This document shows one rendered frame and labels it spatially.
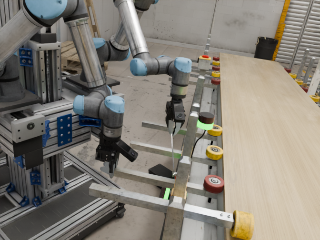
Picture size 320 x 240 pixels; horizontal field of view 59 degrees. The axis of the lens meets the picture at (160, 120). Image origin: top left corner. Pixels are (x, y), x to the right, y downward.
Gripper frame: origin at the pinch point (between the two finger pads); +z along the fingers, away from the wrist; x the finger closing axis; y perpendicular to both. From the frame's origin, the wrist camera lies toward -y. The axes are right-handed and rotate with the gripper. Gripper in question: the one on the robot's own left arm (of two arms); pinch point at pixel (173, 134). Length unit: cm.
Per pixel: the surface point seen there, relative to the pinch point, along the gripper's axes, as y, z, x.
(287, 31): 658, 8, -480
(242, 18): 704, -7, -355
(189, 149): -21.5, -5.4, -1.4
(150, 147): 4.9, 10.5, 9.0
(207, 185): -29.9, 5.7, -8.7
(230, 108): 50, 6, -51
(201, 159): -3.9, 11.0, -15.0
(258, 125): 25, 6, -59
